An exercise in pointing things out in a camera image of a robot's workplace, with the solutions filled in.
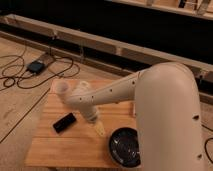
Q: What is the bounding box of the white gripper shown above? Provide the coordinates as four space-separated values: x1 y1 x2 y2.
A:
79 106 105 136

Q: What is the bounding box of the dark ceramic bowl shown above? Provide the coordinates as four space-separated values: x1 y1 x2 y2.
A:
108 127 141 168

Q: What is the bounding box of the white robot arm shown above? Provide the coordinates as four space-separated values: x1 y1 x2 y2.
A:
68 62 204 171

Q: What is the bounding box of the black rectangular remote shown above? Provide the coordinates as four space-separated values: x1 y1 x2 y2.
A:
53 113 77 133

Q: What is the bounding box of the small wooden table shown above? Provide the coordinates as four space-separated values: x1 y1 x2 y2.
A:
25 79 136 170

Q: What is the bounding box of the small white rectangular block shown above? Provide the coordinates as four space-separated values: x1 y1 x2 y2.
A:
78 81 91 90

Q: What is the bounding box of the wooden frame rail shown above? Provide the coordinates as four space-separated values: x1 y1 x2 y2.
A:
0 14 213 82

